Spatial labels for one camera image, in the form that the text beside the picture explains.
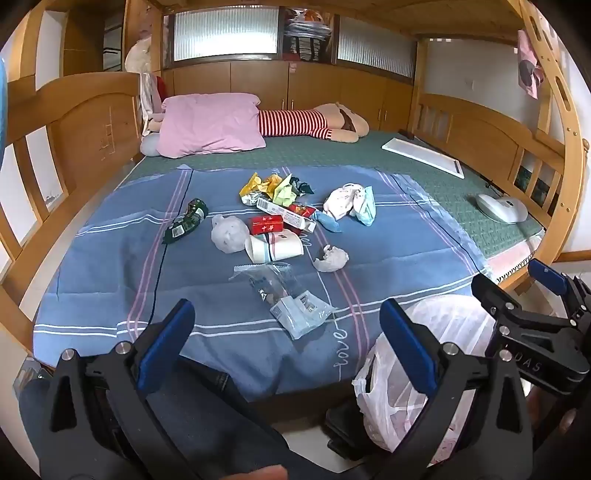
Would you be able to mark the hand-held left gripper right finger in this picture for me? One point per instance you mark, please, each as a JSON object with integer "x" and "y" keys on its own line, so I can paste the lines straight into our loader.
{"x": 408, "y": 346}

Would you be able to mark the green snack wrapper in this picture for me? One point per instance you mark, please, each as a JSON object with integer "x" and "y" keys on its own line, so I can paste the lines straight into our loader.
{"x": 184, "y": 224}

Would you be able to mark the white flat board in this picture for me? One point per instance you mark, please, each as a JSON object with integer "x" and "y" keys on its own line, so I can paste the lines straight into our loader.
{"x": 415, "y": 152}

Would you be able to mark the black stool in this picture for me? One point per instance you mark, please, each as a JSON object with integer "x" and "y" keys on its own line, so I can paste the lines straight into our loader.
{"x": 341, "y": 424}

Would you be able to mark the light blue face mask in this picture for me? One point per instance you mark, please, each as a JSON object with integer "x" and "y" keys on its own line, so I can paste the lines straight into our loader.
{"x": 367, "y": 207}

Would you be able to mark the red cigarette box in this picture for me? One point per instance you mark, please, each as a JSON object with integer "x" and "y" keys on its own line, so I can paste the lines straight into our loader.
{"x": 267, "y": 225}

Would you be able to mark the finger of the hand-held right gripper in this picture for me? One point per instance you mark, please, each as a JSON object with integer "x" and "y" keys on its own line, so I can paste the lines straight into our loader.
{"x": 549, "y": 277}
{"x": 494, "y": 300}

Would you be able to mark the yellow wrapper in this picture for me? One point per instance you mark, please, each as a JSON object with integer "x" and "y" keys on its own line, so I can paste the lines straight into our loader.
{"x": 251, "y": 184}

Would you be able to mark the white plastic trash bag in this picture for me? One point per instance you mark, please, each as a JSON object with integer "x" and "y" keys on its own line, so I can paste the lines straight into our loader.
{"x": 461, "y": 318}

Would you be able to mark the white handheld vacuum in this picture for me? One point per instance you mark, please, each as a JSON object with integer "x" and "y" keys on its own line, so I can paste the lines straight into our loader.
{"x": 501, "y": 207}

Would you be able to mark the striped plush doll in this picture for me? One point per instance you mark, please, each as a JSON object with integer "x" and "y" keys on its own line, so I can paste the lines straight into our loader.
{"x": 295, "y": 122}

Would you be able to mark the wooden bunk bed frame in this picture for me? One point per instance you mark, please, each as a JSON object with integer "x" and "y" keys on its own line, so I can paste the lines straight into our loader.
{"x": 92, "y": 120}

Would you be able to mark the clear plastic bag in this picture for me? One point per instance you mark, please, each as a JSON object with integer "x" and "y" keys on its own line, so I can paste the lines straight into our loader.
{"x": 268, "y": 281}

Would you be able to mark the pink white package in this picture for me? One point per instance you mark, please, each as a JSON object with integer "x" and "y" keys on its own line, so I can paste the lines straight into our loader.
{"x": 339, "y": 201}

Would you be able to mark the clear blister package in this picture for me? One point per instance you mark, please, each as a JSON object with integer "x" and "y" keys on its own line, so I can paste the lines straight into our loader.
{"x": 300, "y": 314}

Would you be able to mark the frosted glass window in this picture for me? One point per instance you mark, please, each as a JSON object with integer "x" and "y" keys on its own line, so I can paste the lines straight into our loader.
{"x": 376, "y": 46}
{"x": 226, "y": 34}

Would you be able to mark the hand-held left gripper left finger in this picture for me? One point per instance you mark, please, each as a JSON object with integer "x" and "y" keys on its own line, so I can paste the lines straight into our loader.
{"x": 166, "y": 341}

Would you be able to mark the white tissue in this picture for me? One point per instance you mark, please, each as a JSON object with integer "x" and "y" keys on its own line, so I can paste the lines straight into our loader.
{"x": 330, "y": 259}

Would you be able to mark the light blue cushion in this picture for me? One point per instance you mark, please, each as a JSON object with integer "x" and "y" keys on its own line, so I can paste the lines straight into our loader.
{"x": 150, "y": 145}

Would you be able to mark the white and red carton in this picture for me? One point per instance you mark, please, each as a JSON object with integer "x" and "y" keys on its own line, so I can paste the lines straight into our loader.
{"x": 300, "y": 218}

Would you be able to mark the person's right hand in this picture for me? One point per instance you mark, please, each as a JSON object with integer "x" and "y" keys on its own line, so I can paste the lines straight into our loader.
{"x": 569, "y": 421}

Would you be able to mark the white hanging cloth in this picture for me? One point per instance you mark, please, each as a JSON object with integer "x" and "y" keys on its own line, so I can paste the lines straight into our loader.
{"x": 147, "y": 99}

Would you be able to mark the stack of stored bags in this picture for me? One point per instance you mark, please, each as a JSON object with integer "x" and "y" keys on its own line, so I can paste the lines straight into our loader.
{"x": 307, "y": 34}

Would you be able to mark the pink hanging cloth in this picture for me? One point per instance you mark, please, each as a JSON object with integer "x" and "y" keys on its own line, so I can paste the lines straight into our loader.
{"x": 526, "y": 64}

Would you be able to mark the silver foil wrapper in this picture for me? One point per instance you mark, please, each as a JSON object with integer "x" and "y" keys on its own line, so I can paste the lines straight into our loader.
{"x": 249, "y": 199}

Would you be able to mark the white paper cup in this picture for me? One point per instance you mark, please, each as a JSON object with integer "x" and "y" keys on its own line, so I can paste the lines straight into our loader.
{"x": 277, "y": 244}

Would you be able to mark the pink pillow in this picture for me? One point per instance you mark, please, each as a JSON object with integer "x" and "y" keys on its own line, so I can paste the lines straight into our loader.
{"x": 207, "y": 124}

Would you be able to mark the person's left hand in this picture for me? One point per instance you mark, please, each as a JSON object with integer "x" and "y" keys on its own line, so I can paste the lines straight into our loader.
{"x": 249, "y": 474}

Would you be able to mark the blue checked blanket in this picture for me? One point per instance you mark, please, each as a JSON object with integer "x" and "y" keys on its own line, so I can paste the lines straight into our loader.
{"x": 115, "y": 277}

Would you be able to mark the green bed mat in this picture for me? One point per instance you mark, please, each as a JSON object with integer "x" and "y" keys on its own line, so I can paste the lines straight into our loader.
{"x": 415, "y": 184}

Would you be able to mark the wooden cabinet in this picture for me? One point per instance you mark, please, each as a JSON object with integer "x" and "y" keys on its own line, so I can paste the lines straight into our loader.
{"x": 258, "y": 83}

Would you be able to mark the wooden wardrobe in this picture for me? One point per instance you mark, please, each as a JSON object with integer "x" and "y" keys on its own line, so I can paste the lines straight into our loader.
{"x": 83, "y": 41}

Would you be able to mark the light green cloth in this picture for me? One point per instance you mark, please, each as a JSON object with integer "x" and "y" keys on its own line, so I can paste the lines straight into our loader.
{"x": 284, "y": 194}

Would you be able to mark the person's leg in jeans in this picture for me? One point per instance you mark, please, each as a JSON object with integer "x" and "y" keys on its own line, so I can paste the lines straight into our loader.
{"x": 207, "y": 415}

